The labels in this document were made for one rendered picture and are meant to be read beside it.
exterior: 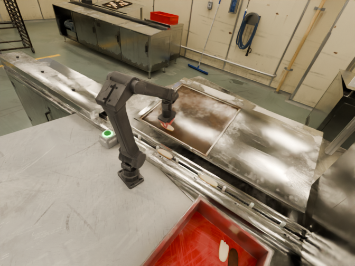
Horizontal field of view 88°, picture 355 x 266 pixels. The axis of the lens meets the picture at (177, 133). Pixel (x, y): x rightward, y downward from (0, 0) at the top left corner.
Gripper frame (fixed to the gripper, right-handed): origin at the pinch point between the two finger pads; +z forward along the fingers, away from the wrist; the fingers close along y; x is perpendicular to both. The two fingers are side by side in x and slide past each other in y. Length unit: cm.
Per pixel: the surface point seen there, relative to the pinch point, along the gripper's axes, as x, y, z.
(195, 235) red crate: -48, -40, 1
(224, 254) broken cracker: -60, -39, 1
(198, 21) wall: 191, 343, 60
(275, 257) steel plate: -77, -26, 4
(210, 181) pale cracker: -40.3, -15.2, 2.2
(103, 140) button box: 19.7, -32.4, -1.9
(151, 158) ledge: -8.7, -23.7, 0.7
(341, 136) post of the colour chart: -90, 64, 4
